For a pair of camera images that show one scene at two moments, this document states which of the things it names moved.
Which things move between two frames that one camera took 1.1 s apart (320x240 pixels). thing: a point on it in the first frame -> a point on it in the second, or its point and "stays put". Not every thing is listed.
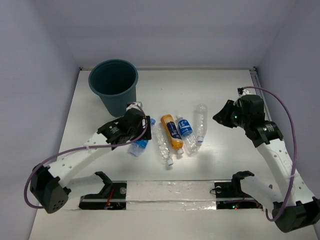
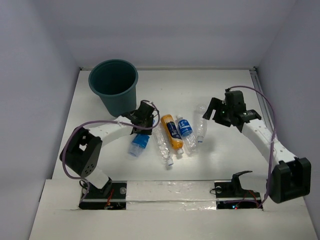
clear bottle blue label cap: (138, 146) stays put
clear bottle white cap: (200, 118) stays put
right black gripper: (222, 116) -> (217, 104)
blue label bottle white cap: (184, 130) stays put
